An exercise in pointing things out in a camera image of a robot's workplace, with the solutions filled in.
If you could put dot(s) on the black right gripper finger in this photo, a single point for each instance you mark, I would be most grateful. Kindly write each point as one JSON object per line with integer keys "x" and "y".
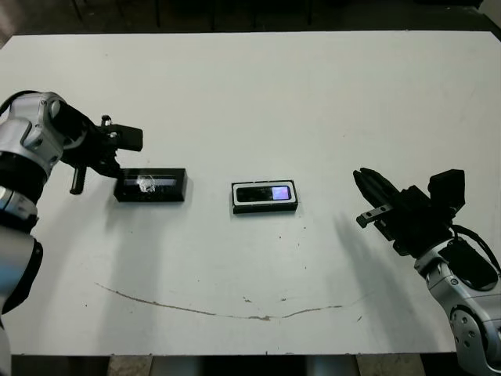
{"x": 385, "y": 185}
{"x": 372, "y": 194}

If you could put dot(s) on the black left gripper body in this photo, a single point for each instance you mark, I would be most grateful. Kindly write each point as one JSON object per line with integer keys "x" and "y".
{"x": 99, "y": 143}

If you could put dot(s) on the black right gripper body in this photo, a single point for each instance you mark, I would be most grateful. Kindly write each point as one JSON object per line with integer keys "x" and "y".
{"x": 415, "y": 223}

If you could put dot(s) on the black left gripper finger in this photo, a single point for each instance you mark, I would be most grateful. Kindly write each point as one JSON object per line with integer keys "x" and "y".
{"x": 109, "y": 166}

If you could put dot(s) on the black box lid with print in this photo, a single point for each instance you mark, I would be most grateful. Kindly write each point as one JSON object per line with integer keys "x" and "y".
{"x": 156, "y": 196}

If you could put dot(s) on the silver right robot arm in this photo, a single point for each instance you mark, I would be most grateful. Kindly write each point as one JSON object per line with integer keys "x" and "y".
{"x": 469, "y": 313}

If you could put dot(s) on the black box base white insert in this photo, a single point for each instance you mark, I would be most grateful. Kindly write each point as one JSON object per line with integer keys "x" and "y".
{"x": 266, "y": 209}

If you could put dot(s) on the grey robot right leg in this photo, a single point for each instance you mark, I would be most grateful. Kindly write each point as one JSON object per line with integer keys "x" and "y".
{"x": 332, "y": 366}

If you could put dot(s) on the grey robot leg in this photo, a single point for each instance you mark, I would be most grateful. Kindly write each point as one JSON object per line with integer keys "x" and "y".
{"x": 176, "y": 366}
{"x": 332, "y": 366}

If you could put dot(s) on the grey robot left leg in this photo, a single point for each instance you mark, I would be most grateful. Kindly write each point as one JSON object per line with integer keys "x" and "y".
{"x": 176, "y": 366}

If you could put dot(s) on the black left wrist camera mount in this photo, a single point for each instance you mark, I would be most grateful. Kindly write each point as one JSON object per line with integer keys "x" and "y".
{"x": 129, "y": 137}

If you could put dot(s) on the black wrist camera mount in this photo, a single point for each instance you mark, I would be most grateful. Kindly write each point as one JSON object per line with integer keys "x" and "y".
{"x": 129, "y": 137}
{"x": 448, "y": 188}

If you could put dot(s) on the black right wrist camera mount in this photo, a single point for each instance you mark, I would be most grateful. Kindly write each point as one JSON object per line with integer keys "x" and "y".
{"x": 448, "y": 188}

